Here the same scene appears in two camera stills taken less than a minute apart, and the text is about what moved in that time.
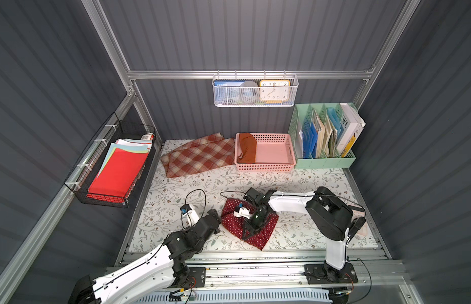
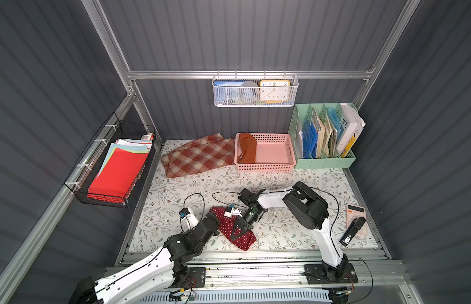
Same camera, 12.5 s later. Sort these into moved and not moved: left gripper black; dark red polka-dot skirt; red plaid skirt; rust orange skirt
Moved: dark red polka-dot skirt
Not moved: rust orange skirt; left gripper black; red plaid skirt
